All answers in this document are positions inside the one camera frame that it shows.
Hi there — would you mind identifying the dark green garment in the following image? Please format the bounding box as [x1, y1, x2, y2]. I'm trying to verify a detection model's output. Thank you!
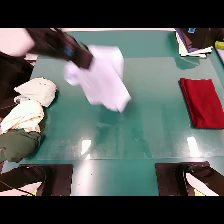
[0, 129, 44, 164]

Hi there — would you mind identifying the dark purple garment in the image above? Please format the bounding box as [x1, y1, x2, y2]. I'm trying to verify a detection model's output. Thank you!
[174, 28, 201, 54]

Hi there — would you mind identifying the white T-shirt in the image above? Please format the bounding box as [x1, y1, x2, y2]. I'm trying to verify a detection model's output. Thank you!
[64, 44, 133, 113]

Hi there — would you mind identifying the white garment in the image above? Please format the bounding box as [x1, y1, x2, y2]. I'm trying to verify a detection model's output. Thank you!
[177, 34, 214, 59]

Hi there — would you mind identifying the cream garment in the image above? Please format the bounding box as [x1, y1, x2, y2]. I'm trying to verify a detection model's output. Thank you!
[13, 77, 58, 108]

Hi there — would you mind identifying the pale yellow garment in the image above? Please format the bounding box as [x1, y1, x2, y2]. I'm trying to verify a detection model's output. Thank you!
[0, 99, 46, 135]

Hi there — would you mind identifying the red garment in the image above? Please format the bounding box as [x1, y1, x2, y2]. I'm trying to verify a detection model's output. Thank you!
[179, 77, 224, 130]

